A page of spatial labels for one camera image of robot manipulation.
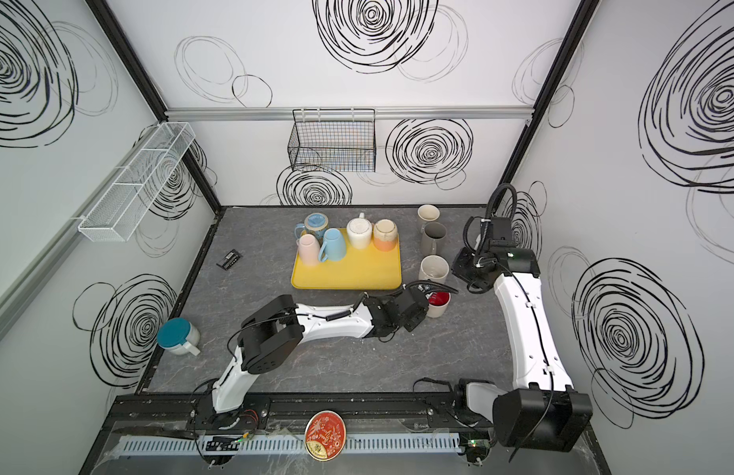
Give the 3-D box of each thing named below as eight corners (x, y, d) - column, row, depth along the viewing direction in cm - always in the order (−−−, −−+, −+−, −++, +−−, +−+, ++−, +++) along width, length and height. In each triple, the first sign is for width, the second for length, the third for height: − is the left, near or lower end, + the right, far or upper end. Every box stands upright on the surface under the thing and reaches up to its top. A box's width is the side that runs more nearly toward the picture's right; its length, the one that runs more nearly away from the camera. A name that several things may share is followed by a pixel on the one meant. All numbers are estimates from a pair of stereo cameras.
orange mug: (373, 251, 108) (373, 237, 101) (373, 234, 113) (373, 219, 106) (396, 251, 108) (397, 237, 101) (395, 234, 113) (396, 219, 106)
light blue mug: (321, 261, 104) (317, 245, 97) (323, 244, 109) (320, 228, 102) (346, 261, 104) (344, 245, 97) (347, 244, 109) (345, 228, 102)
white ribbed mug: (343, 242, 111) (342, 226, 104) (362, 227, 116) (361, 212, 109) (359, 254, 107) (358, 239, 101) (377, 238, 112) (377, 223, 105)
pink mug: (300, 265, 103) (295, 251, 96) (303, 248, 107) (298, 234, 101) (319, 265, 103) (316, 251, 96) (322, 248, 107) (318, 234, 101)
